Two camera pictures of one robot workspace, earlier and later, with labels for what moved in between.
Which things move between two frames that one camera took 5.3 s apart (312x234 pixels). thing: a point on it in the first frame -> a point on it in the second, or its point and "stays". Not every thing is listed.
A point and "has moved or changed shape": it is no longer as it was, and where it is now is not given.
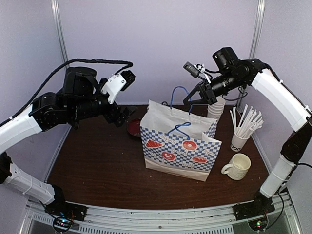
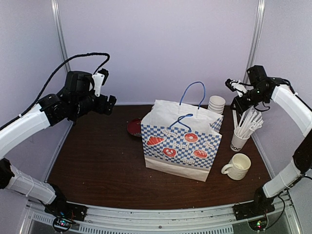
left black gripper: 111,116 -> 101,107
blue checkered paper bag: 179,139 has moved or changed shape
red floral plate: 133,126 stays
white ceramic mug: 238,168 stays
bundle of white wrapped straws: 251,121 stays
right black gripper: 211,97 -> 241,107
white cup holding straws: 237,143 stays
